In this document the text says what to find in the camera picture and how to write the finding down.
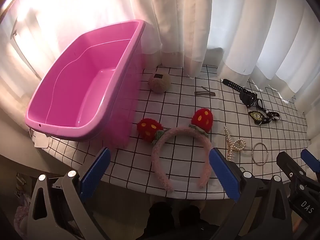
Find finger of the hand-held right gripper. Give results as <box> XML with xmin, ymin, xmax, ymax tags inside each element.
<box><xmin>276</xmin><ymin>151</ymin><xmax>307</xmax><ymax>189</ymax></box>
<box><xmin>301</xmin><ymin>149</ymin><xmax>320</xmax><ymax>178</ymax></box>

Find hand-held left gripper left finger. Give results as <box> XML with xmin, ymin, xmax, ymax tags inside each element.
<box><xmin>26</xmin><ymin>147</ymin><xmax>112</xmax><ymax>240</ymax></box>

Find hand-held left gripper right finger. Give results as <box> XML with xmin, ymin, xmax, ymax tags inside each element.
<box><xmin>209</xmin><ymin>148</ymin><xmax>293</xmax><ymax>240</ymax></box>

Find pink strawberry headband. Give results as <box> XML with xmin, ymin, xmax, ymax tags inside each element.
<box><xmin>137</xmin><ymin>108</ymin><xmax>214</xmax><ymax>193</ymax></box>

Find black ribbon badge brooch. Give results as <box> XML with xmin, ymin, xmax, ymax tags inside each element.
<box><xmin>248</xmin><ymin>110</ymin><xmax>280</xmax><ymax>126</ymax></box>

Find pink plastic tub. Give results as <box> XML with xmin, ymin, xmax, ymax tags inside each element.
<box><xmin>25</xmin><ymin>19</ymin><xmax>146</xmax><ymax>142</ymax></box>

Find beige fluffy pompom hair tie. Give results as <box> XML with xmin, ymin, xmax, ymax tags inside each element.
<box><xmin>148</xmin><ymin>72</ymin><xmax>172</xmax><ymax>94</ymax></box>

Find pearl hair claw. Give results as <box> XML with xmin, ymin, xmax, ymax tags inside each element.
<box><xmin>224</xmin><ymin>126</ymin><xmax>247</xmax><ymax>161</ymax></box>

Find silver bangle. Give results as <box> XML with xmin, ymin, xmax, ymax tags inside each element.
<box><xmin>252</xmin><ymin>142</ymin><xmax>269</xmax><ymax>166</ymax></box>

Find person's dark clothed legs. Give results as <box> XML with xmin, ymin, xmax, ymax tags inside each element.
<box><xmin>145</xmin><ymin>201</ymin><xmax>218</xmax><ymax>240</ymax></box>

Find brown metal hair clip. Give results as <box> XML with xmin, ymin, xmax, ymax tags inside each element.
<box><xmin>194</xmin><ymin>86</ymin><xmax>216</xmax><ymax>96</ymax></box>

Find pink patterned cloth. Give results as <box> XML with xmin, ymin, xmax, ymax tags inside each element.
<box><xmin>14</xmin><ymin>202</ymin><xmax>32</xmax><ymax>232</ymax></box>

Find white curtain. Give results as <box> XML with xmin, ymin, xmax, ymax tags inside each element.
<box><xmin>0</xmin><ymin>0</ymin><xmax>319</xmax><ymax>155</ymax></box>

